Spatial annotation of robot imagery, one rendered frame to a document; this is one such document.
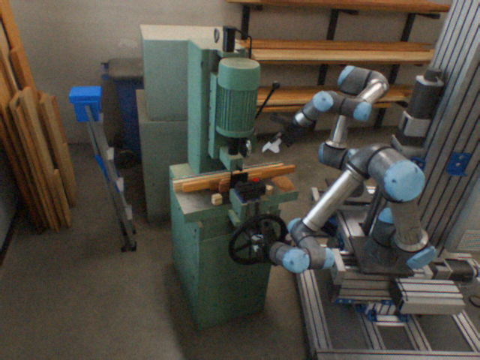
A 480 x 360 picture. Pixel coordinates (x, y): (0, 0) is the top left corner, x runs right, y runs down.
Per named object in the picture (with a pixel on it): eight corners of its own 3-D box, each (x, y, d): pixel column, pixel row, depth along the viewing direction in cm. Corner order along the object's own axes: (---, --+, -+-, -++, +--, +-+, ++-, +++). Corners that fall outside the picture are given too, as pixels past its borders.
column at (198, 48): (198, 184, 194) (200, 48, 156) (187, 163, 211) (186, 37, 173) (235, 177, 203) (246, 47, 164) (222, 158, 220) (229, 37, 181)
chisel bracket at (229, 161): (229, 175, 170) (230, 160, 166) (219, 160, 181) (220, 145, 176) (243, 172, 173) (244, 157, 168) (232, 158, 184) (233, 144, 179)
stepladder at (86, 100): (115, 255, 254) (66, 99, 187) (116, 231, 274) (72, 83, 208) (139, 250, 257) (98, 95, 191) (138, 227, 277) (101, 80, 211)
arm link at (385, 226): (389, 226, 158) (399, 202, 151) (409, 247, 148) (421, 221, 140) (367, 229, 155) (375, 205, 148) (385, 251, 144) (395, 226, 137)
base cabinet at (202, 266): (196, 332, 207) (197, 242, 169) (171, 262, 250) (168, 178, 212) (265, 309, 224) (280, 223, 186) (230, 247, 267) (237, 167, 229)
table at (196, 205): (189, 238, 152) (189, 227, 149) (172, 197, 175) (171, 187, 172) (307, 211, 175) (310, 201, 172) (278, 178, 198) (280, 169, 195)
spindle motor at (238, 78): (223, 140, 154) (228, 69, 137) (210, 124, 167) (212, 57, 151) (259, 136, 161) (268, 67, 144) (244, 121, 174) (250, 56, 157)
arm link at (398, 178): (415, 236, 147) (394, 139, 114) (441, 262, 135) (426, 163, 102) (390, 250, 147) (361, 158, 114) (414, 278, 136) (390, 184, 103)
